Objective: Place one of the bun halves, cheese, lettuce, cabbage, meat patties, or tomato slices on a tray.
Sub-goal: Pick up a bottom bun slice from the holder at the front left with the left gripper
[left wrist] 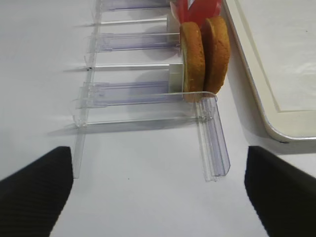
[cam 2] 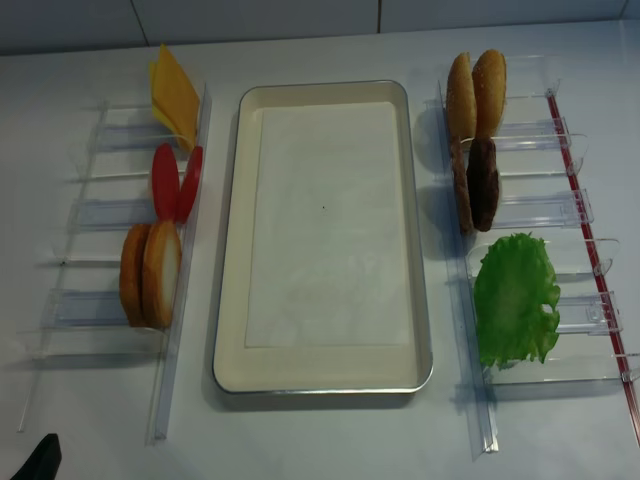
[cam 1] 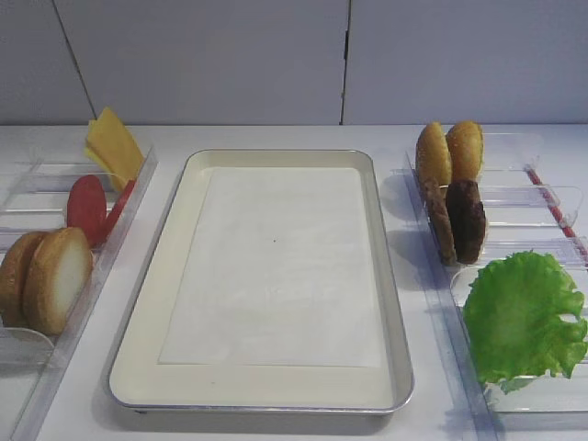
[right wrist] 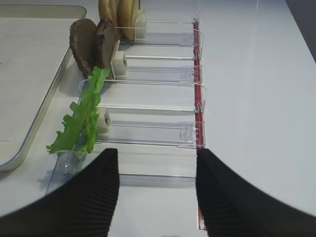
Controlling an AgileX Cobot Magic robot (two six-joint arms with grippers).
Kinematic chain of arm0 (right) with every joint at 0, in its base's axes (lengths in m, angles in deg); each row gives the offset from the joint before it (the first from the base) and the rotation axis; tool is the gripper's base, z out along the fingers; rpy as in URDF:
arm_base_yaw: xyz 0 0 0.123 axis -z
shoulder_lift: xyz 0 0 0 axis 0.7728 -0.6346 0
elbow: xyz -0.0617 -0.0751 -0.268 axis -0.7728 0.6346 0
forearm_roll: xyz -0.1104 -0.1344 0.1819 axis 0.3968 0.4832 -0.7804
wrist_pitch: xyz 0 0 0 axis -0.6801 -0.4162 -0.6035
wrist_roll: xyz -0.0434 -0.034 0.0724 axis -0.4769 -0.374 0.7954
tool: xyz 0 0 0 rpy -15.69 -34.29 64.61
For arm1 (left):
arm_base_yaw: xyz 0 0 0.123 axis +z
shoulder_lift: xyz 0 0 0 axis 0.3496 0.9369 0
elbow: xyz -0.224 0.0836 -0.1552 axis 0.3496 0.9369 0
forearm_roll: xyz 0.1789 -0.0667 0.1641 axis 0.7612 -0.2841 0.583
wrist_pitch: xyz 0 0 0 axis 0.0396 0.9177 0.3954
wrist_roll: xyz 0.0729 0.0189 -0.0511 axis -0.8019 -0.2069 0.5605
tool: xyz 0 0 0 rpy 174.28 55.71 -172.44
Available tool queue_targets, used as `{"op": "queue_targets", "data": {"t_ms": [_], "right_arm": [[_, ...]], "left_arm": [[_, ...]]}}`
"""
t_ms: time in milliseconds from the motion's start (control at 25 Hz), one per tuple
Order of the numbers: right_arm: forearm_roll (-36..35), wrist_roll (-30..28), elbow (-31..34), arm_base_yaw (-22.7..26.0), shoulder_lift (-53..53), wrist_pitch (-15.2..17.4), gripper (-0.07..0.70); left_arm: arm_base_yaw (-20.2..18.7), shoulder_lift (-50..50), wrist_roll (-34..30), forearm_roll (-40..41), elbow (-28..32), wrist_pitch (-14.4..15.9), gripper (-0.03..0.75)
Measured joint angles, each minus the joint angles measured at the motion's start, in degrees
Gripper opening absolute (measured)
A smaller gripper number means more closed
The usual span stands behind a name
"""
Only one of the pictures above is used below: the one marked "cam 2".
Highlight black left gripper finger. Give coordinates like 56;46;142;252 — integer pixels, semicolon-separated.
12;433;62;480

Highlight bun slice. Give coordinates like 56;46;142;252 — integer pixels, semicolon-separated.
119;224;151;328
142;221;182;329

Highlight left red tomato slice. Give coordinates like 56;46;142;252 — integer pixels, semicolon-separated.
151;143;180;221

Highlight red tomato slice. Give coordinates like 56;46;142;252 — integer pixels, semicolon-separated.
175;146;203;224
151;143;180;221

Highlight right red tomato slice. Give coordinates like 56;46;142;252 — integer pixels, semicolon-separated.
175;146;203;224

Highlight yellow cheese slices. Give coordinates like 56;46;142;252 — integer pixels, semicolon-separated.
149;44;200;152

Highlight light brown meat patty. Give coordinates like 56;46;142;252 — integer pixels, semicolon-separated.
450;136;474;235

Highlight green lettuce leaf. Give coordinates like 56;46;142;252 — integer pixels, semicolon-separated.
473;233;561;369

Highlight dark brown meat patty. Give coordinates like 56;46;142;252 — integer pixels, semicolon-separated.
466;138;500;232

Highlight clear acrylic left rack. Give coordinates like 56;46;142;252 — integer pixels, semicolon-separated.
18;101;197;444

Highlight clear acrylic rack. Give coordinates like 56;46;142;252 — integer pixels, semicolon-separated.
441;56;639;455
18;101;197;444

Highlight cream metal tray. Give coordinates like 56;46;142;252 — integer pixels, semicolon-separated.
212;80;433;395

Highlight white paper liner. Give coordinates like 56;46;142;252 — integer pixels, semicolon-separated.
245;102;410;347

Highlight left sesame top bun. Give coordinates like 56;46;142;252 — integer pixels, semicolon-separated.
446;52;477;139

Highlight sesame bun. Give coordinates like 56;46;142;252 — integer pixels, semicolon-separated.
446;52;477;139
472;49;507;138

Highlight clear acrylic right rack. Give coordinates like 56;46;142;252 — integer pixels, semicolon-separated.
441;56;639;455

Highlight right sesame top bun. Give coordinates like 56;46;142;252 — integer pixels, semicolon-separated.
472;49;507;138

